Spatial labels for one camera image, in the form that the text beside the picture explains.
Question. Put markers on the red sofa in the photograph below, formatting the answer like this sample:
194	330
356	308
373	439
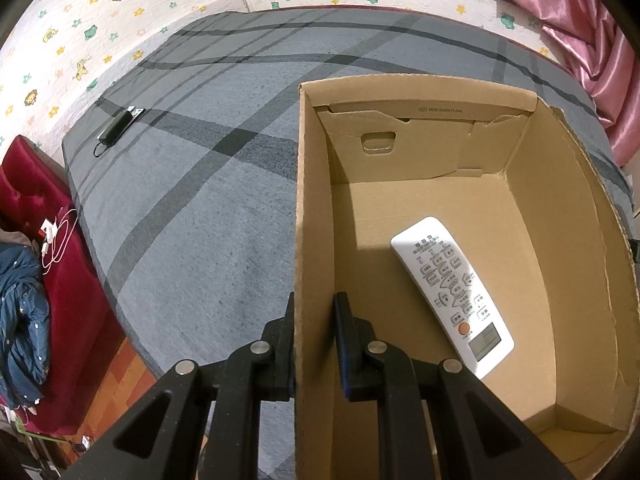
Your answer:
75	285

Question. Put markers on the grey striped bed sheet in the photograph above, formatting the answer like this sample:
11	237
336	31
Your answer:
200	210

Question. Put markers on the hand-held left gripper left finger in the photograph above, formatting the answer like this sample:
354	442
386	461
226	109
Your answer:
289	327

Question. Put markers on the pink satin curtain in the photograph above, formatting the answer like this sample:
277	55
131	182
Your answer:
575	20

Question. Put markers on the white remote control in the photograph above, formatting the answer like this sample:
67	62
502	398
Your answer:
450	285

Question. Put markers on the black power bank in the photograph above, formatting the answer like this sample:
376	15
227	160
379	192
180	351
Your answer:
120	122

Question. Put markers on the dark blue jacket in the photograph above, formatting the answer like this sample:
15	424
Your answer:
25	320

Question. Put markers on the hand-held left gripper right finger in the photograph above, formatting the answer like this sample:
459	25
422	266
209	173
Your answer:
342	332

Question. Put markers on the brown garment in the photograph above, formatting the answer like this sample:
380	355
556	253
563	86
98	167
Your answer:
12	237

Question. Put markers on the cardboard box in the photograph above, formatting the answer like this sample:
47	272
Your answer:
425	200

